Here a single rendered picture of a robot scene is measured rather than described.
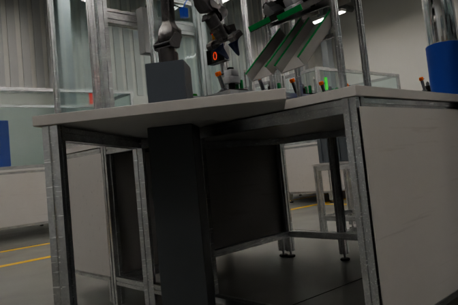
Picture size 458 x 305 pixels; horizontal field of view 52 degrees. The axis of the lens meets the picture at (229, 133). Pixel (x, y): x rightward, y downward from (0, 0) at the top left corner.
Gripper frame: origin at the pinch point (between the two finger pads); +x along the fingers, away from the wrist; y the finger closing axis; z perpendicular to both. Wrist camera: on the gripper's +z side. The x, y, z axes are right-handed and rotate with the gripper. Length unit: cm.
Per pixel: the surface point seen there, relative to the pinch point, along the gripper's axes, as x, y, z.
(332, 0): -3, -53, 5
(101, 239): 52, 83, -68
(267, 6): -10.2, -26.0, 4.6
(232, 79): 10.0, -2.2, -9.7
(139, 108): -15, -37, -78
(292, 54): 7.4, -36.6, -9.2
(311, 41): 4, -49, -12
